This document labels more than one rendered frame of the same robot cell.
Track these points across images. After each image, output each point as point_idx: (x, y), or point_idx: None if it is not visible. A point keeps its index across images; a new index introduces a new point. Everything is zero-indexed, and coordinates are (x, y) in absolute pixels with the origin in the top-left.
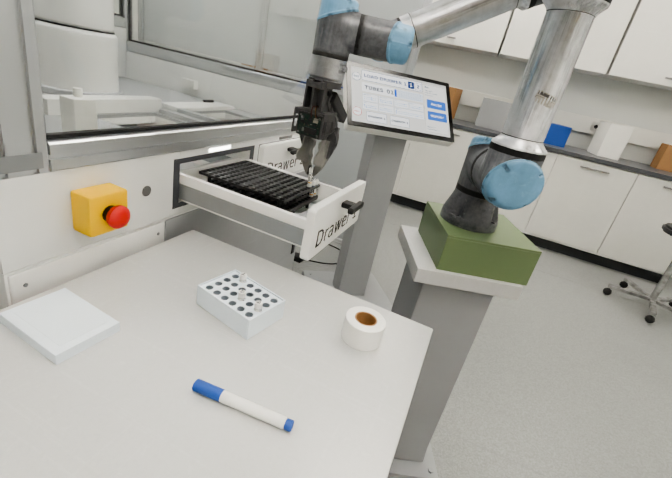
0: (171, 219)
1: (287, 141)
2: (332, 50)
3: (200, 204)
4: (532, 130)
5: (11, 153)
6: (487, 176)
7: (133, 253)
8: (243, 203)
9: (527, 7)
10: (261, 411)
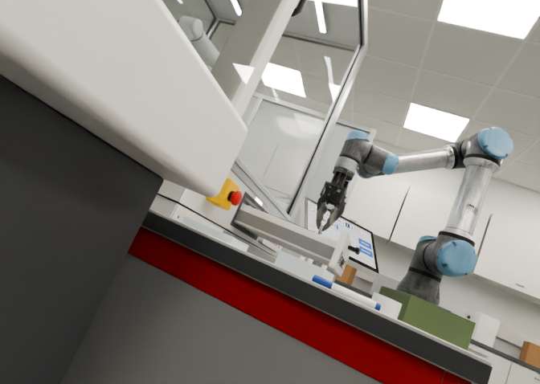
0: (226, 231)
1: None
2: (354, 156)
3: (252, 224)
4: (466, 225)
5: None
6: (440, 249)
7: None
8: (288, 226)
9: (452, 167)
10: (360, 295)
